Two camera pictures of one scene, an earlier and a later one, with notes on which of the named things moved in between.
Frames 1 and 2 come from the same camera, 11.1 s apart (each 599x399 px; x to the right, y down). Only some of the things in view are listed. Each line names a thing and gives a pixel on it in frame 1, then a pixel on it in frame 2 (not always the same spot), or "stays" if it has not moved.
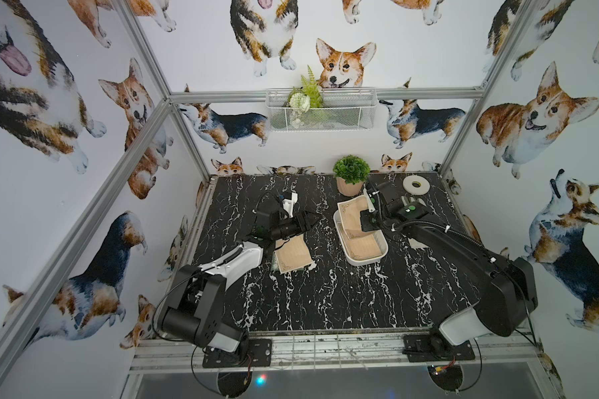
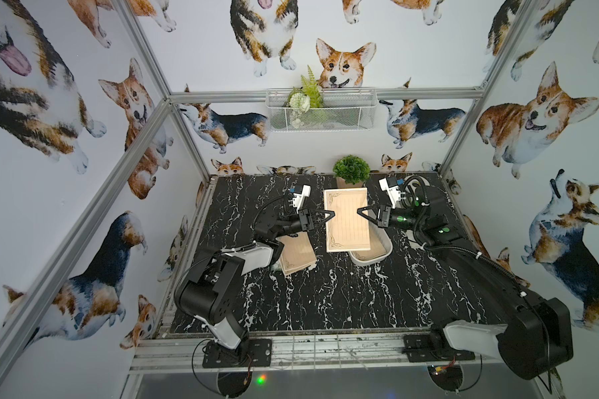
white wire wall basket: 346,109 stays
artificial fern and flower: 301,100 stays
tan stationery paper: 350,214 to 297,253
